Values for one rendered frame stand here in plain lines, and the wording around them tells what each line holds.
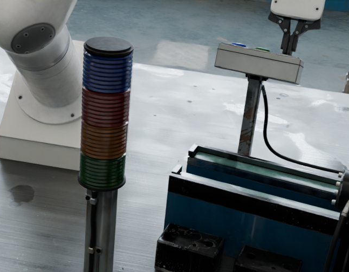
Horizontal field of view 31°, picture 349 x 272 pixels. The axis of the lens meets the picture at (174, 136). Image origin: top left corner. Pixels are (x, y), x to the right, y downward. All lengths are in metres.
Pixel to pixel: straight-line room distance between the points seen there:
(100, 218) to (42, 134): 0.49
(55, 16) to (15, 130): 0.42
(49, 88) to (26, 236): 0.29
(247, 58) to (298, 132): 0.40
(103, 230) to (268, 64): 0.56
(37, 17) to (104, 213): 0.31
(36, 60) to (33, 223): 0.29
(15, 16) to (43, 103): 0.40
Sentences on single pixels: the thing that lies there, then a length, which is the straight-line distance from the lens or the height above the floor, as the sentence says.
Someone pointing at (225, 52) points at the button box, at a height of 1.06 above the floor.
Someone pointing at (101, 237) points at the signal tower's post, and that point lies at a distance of 0.88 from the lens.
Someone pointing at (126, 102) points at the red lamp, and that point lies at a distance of 0.78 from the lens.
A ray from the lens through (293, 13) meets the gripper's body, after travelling 1.29.
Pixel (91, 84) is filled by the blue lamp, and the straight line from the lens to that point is 0.76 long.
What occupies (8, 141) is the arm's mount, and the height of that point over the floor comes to 0.84.
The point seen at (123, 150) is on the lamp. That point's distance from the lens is 0.81.
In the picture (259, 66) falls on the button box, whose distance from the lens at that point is 1.28.
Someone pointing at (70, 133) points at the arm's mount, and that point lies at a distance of 1.32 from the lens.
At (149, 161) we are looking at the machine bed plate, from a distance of 1.38.
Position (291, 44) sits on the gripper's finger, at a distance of 1.29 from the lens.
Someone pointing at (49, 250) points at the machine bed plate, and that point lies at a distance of 1.10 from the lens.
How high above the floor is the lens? 1.45
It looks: 26 degrees down
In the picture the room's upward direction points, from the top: 6 degrees clockwise
